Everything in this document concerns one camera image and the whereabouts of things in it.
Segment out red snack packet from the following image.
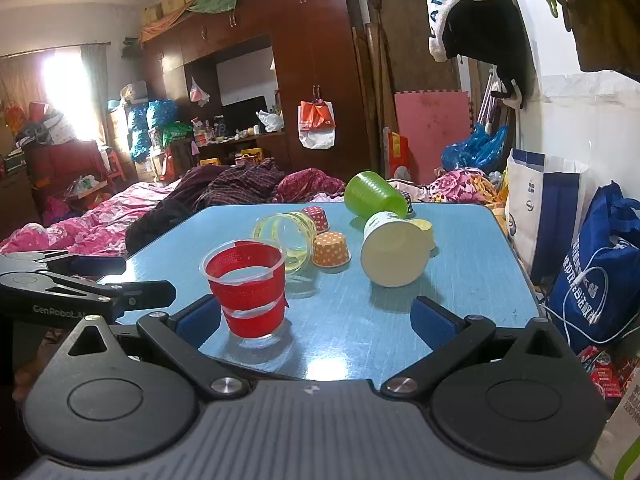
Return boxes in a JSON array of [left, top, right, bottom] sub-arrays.
[[577, 344, 626, 401]]

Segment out red polka dot paper cup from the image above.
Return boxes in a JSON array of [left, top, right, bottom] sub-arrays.
[[300, 205, 331, 234]]

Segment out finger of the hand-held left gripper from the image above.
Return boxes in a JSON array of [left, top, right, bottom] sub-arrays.
[[0, 250, 127, 277], [0, 271, 177, 312]]

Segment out clear cup with yellow stripes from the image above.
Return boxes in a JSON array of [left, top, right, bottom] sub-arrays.
[[251, 212, 319, 277]]

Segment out blue plastic bag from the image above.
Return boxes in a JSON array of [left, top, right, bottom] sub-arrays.
[[441, 122, 510, 173]]

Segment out white and blue paper bag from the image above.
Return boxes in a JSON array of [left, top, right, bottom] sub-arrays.
[[504, 147, 591, 281]]

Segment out small yellow paper cup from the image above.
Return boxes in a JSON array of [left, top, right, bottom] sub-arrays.
[[407, 217, 437, 252]]

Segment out orange and white hanging bag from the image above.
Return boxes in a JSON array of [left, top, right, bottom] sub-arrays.
[[298, 100, 336, 151]]

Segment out red cabinet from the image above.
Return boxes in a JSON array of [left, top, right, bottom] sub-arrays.
[[25, 140, 113, 196]]

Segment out stack of blue printed bags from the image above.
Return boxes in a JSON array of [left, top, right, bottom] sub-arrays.
[[127, 99, 179, 163]]

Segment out window curtain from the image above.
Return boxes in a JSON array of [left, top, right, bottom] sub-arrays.
[[80, 44, 111, 146]]

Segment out white and black hanging jacket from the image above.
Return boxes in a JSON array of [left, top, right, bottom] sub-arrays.
[[425, 0, 533, 111]]

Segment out red paper bag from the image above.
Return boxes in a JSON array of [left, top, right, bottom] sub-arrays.
[[386, 131, 410, 177]]

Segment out black television screen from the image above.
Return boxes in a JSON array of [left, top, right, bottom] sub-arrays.
[[221, 95, 268, 133]]

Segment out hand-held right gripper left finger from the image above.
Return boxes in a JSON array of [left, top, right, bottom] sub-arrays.
[[64, 295, 251, 402]]

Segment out blue tote bag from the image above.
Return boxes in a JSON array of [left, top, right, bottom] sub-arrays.
[[547, 181, 640, 356]]

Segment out pink foam mat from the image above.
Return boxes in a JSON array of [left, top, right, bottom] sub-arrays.
[[394, 90, 473, 186]]

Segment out white and green paper bag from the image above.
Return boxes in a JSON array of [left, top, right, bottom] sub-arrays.
[[590, 367, 640, 480]]

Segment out dark plaid cloth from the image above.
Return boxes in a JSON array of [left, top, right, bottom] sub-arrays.
[[180, 157, 287, 212]]

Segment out black cloth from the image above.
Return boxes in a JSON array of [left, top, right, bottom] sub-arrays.
[[124, 199, 203, 255]]

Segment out brown wooden wardrobe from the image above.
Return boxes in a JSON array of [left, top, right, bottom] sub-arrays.
[[140, 0, 373, 181]]

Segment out pink floral blanket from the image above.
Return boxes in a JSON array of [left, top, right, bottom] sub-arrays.
[[0, 167, 351, 257]]

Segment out orange polka dot paper cup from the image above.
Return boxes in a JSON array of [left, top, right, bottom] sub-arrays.
[[312, 231, 352, 269]]

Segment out brown hanging garment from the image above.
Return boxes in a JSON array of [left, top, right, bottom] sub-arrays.
[[562, 0, 640, 81]]

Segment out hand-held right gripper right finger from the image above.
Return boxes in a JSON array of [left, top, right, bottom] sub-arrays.
[[380, 296, 568, 397]]

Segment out white plastic bag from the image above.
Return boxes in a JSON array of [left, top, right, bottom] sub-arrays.
[[256, 109, 286, 134]]

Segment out clear cup with red tape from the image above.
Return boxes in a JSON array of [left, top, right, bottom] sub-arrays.
[[201, 240, 291, 349]]

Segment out cream paper cup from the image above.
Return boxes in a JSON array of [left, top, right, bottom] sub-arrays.
[[360, 211, 435, 289]]

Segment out wooden boards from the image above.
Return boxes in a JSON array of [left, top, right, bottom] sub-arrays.
[[351, 0, 463, 176]]

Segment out floral quilt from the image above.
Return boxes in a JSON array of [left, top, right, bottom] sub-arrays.
[[390, 166, 506, 207]]

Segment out green plastic cup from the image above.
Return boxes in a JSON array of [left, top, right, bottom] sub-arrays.
[[343, 170, 409, 220]]

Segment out pink and white hanging bag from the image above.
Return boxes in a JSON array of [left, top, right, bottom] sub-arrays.
[[188, 77, 211, 107]]

